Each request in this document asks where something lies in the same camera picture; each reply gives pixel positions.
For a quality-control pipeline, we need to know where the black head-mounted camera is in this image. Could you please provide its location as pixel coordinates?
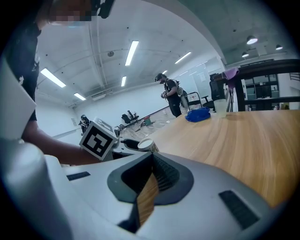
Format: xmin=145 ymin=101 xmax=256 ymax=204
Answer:
xmin=91 ymin=0 xmax=116 ymax=19

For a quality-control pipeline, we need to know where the wooden table with white legs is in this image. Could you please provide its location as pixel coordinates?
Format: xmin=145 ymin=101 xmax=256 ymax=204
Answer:
xmin=150 ymin=109 xmax=300 ymax=210

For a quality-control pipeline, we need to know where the person's black shirt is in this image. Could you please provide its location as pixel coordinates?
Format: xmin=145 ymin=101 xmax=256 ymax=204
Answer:
xmin=4 ymin=21 xmax=42 ymax=122

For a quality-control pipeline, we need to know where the metal platform cart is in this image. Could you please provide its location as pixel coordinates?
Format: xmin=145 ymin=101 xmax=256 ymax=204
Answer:
xmin=187 ymin=91 xmax=202 ymax=110

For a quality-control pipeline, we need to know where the black high-back office chair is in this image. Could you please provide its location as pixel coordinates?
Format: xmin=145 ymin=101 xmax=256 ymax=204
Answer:
xmin=202 ymin=74 xmax=227 ymax=112

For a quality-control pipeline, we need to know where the black reclined office chair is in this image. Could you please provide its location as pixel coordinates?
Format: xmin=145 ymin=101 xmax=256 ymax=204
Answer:
xmin=121 ymin=110 xmax=140 ymax=125

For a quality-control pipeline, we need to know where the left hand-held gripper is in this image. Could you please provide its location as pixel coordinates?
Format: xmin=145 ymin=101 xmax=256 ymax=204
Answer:
xmin=79 ymin=116 xmax=141 ymax=162

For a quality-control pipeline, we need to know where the black metal railing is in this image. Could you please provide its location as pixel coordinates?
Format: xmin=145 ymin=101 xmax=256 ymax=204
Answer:
xmin=234 ymin=59 xmax=300 ymax=112

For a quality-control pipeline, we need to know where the small white cup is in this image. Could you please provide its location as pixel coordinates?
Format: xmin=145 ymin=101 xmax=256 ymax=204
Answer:
xmin=137 ymin=137 xmax=160 ymax=153

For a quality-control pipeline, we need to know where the person's left forearm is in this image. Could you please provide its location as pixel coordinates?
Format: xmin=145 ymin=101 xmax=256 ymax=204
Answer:
xmin=22 ymin=120 xmax=102 ymax=166

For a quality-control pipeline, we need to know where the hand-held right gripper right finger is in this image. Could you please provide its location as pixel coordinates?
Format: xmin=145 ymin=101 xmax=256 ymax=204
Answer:
xmin=135 ymin=152 xmax=277 ymax=240

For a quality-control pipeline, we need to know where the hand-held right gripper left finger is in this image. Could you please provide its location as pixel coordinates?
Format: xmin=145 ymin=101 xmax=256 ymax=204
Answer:
xmin=44 ymin=151 xmax=155 ymax=240

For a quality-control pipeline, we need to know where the person's head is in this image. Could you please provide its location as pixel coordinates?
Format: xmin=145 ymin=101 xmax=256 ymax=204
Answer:
xmin=35 ymin=0 xmax=99 ymax=26

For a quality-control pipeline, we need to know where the clear plastic cup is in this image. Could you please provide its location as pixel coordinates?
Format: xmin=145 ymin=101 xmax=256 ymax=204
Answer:
xmin=213 ymin=98 xmax=228 ymax=119

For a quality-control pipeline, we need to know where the purple cloth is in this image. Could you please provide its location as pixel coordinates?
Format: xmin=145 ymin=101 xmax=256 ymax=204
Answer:
xmin=221 ymin=67 xmax=240 ymax=90

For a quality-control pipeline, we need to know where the blue cloth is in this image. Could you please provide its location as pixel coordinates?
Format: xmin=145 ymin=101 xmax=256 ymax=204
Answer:
xmin=185 ymin=107 xmax=211 ymax=123

